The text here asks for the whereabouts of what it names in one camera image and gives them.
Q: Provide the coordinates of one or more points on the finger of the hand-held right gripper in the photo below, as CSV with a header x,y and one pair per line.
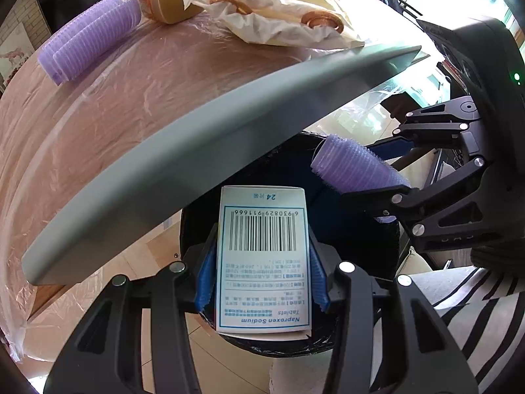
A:
x,y
426,205
400,145

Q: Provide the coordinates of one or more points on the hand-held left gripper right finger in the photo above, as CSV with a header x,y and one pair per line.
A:
x,y
318,273

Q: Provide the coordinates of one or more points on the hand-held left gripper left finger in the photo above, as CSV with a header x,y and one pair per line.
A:
x,y
207,271

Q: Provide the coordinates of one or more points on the purple hair roller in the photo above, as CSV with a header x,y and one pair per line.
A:
x,y
53,55
352,164
108,18

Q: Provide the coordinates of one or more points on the black trash bin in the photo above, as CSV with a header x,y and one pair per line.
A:
x,y
352,234

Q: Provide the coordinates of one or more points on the white medicine box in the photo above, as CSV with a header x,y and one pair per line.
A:
x,y
264,262

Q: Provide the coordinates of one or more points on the orange curled strip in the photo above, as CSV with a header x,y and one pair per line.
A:
x,y
324,20
229,0

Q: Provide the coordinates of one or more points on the clear plastic table cover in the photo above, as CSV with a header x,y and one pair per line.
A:
x,y
143,90

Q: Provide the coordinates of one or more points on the wall poster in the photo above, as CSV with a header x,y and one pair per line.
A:
x,y
14,55

